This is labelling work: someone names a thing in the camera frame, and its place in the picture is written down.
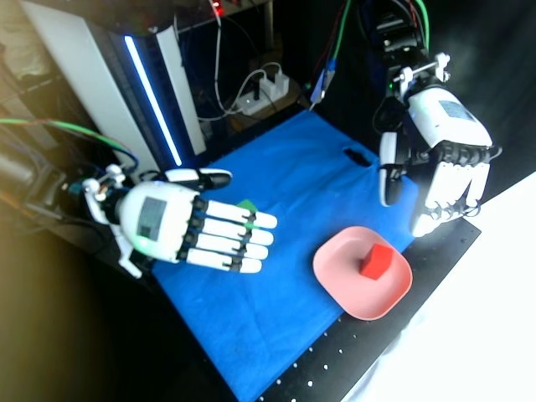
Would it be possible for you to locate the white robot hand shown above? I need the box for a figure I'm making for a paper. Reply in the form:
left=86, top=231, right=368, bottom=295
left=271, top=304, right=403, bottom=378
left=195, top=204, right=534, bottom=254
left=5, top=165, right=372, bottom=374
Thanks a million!
left=379, top=85, right=503, bottom=239
left=119, top=167, right=278, bottom=273

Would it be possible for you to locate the green cube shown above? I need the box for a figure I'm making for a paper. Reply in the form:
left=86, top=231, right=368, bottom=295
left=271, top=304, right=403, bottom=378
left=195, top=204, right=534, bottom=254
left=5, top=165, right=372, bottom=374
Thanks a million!
left=236, top=198, right=259, bottom=229

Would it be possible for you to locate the red cube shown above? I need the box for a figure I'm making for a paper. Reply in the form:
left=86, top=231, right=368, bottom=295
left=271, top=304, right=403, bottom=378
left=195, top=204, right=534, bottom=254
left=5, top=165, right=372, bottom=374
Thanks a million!
left=359, top=243, right=398, bottom=280

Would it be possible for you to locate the pink square plate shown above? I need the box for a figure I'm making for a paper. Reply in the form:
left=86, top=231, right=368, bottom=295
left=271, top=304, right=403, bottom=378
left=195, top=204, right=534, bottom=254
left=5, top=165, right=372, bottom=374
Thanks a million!
left=312, top=225, right=414, bottom=322

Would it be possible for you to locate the white power strip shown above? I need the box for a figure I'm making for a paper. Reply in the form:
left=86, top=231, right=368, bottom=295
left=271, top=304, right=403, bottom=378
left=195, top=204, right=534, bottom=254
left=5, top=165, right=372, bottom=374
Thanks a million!
left=235, top=92, right=272, bottom=116

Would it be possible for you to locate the blue cloth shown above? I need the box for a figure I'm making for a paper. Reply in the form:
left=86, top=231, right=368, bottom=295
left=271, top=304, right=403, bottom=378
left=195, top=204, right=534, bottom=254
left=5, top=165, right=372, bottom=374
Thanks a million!
left=150, top=109, right=446, bottom=402

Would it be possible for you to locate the white tower with light strip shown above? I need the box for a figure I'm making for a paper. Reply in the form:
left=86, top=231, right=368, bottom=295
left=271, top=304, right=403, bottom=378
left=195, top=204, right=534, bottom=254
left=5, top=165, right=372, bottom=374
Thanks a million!
left=20, top=0, right=207, bottom=177

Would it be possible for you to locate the white plug adapter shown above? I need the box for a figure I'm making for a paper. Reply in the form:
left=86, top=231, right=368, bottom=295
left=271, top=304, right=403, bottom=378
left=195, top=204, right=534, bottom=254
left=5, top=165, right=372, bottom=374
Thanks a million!
left=258, top=69, right=291, bottom=101

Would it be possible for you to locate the green cable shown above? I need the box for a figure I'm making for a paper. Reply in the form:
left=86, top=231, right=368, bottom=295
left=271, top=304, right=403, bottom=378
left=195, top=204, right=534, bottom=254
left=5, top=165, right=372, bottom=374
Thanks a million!
left=0, top=118, right=139, bottom=168
left=310, top=0, right=353, bottom=111

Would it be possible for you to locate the white cable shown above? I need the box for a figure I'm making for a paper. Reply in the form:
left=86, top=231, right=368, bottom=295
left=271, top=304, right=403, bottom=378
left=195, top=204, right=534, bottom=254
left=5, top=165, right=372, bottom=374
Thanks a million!
left=212, top=12, right=242, bottom=119

